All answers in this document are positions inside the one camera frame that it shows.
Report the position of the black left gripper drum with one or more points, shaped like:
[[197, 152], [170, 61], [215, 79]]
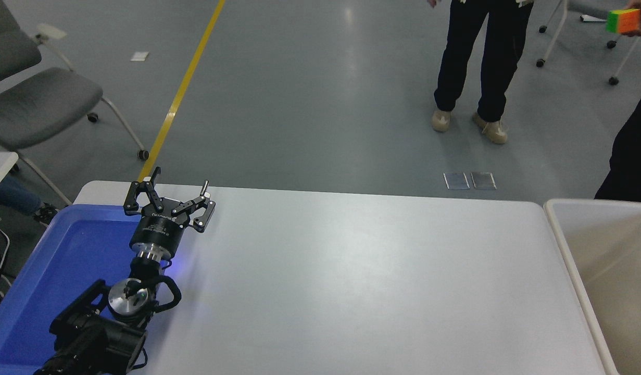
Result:
[[156, 233]]

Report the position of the colourful puzzle cube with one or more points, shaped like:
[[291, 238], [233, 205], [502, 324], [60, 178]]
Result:
[[622, 21]]

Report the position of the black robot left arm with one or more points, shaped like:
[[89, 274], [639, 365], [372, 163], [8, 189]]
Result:
[[96, 338]]

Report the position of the blue plastic tray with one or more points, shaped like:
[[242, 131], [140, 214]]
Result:
[[65, 250]]

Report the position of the seated person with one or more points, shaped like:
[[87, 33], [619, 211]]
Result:
[[10, 194]]

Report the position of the grey padded office chair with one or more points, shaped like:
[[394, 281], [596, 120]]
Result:
[[39, 104]]

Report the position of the silver floor plate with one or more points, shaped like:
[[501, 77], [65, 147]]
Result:
[[456, 180], [483, 179]]

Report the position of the standing person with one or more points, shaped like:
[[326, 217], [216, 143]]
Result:
[[500, 57]]

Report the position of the large pale bin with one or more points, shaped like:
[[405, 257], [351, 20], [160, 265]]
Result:
[[617, 271]]

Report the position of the white-framed grey chair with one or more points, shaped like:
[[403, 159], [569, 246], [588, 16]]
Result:
[[586, 6]]

